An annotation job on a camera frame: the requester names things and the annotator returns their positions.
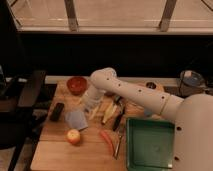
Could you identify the blue towel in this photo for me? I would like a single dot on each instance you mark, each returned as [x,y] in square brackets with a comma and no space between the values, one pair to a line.
[76,119]

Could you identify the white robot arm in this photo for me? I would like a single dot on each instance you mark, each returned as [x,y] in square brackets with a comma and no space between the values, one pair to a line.
[192,116]

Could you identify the green plastic tray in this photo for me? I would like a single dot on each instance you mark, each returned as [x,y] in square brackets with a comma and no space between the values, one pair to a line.
[149,145]

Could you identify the yellow banana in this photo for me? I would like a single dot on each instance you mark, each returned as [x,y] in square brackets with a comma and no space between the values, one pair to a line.
[109,112]

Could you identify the orange bowl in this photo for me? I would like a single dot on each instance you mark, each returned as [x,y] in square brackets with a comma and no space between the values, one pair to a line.
[77,85]

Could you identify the small metal cup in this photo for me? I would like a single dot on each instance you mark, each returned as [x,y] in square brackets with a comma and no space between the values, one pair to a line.
[151,85]

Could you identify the orange carrot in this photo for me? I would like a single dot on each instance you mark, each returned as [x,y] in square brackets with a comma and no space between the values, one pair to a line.
[108,140]

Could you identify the metal fork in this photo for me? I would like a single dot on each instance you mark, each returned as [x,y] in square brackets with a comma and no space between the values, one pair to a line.
[120,135]

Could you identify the black rectangular block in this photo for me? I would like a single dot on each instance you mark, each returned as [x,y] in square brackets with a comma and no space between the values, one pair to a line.
[56,113]

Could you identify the yellow red apple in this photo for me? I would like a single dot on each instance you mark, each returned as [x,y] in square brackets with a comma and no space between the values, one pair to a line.
[73,136]

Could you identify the round metal container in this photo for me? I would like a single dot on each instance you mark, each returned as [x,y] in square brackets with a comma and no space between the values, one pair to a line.
[191,82]

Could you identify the black chair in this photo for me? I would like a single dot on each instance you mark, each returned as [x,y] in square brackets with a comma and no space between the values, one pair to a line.
[17,124]

